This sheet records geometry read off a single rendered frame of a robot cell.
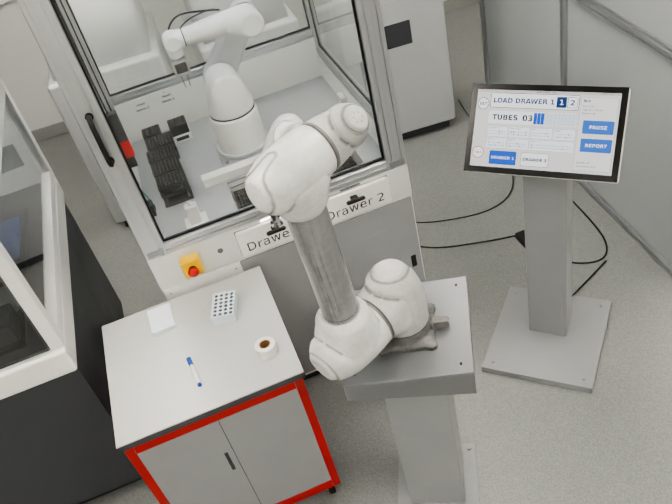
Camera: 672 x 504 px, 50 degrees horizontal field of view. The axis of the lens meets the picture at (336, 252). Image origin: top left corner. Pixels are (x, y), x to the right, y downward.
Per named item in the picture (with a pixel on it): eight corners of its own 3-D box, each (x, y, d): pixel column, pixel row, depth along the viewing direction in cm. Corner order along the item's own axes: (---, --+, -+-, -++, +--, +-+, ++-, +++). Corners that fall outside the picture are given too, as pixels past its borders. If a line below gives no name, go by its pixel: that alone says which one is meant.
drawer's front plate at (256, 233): (315, 230, 273) (309, 207, 266) (243, 257, 270) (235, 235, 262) (314, 227, 275) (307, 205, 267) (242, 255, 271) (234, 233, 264)
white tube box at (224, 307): (236, 321, 253) (233, 313, 251) (213, 325, 254) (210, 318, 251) (238, 296, 263) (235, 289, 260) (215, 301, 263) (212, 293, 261)
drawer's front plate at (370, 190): (392, 201, 277) (387, 177, 270) (322, 227, 274) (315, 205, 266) (390, 198, 279) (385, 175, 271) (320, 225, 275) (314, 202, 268)
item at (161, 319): (176, 327, 257) (175, 324, 256) (153, 336, 256) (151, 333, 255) (170, 305, 267) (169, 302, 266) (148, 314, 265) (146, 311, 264)
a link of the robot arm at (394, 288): (441, 312, 216) (428, 259, 201) (401, 352, 208) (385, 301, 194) (401, 291, 226) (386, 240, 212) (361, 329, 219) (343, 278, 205)
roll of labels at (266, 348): (281, 347, 239) (278, 339, 237) (270, 362, 235) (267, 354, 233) (264, 341, 243) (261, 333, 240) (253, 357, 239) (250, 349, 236)
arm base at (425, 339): (451, 348, 212) (448, 336, 208) (377, 357, 217) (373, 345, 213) (447, 302, 225) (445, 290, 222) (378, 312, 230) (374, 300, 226)
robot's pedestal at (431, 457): (480, 516, 262) (461, 385, 213) (398, 518, 268) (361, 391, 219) (475, 445, 284) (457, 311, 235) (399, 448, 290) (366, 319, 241)
